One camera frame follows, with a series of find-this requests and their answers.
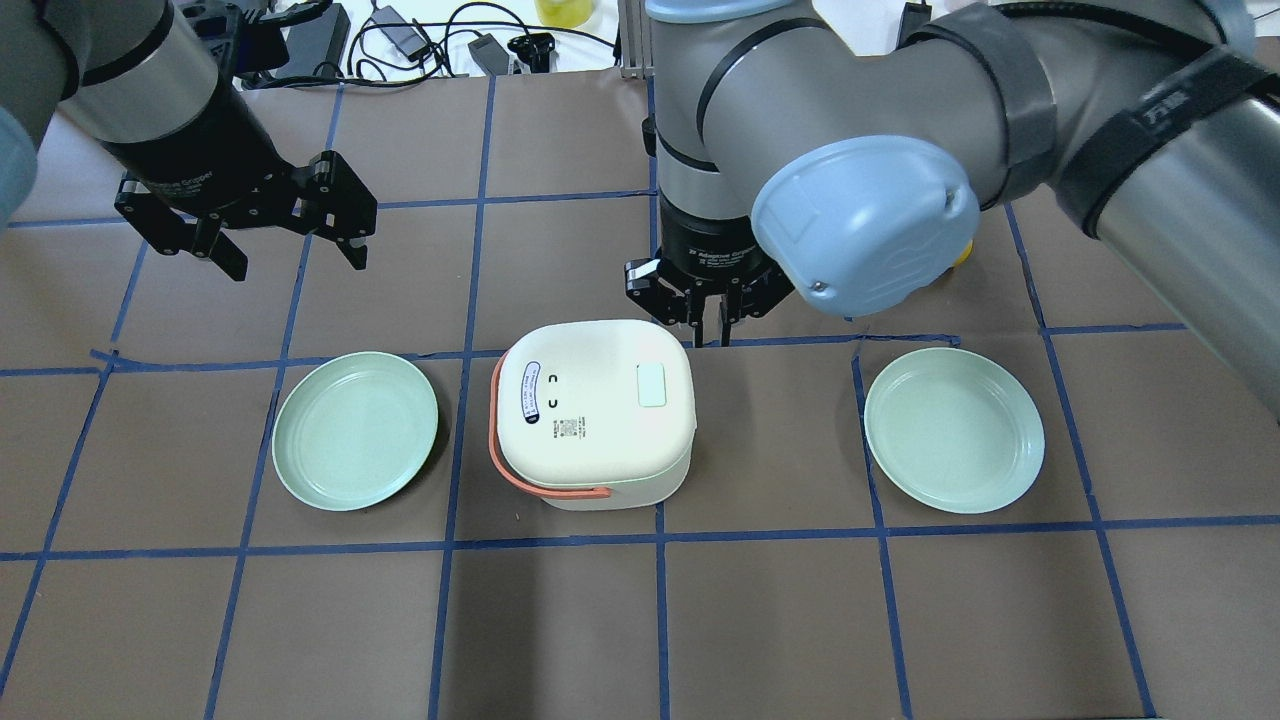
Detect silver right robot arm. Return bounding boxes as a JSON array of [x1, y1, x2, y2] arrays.
[[627, 1, 1279, 411]]

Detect white rice cooker orange handle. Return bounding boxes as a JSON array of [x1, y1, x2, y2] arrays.
[[488, 319, 698, 512]]

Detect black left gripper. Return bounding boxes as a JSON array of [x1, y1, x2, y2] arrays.
[[113, 79, 378, 282]]

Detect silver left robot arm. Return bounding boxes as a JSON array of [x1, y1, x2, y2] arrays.
[[1, 1, 378, 281]]

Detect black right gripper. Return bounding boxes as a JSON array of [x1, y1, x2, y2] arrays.
[[625, 195, 794, 348]]

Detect black power adapter brick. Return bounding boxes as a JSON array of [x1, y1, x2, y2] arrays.
[[270, 3, 349, 79]]

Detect black small adapter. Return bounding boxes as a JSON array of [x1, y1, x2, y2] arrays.
[[371, 5, 431, 63]]

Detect green plate near right arm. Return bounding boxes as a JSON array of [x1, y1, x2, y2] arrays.
[[865, 347, 1046, 515]]

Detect yellow tape roll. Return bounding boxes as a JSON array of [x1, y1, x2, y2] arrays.
[[534, 0, 596, 29]]

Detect yellow lemon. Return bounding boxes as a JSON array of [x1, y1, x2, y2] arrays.
[[948, 240, 975, 269]]

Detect green plate near left arm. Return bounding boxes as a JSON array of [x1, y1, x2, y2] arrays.
[[271, 351, 440, 512]]

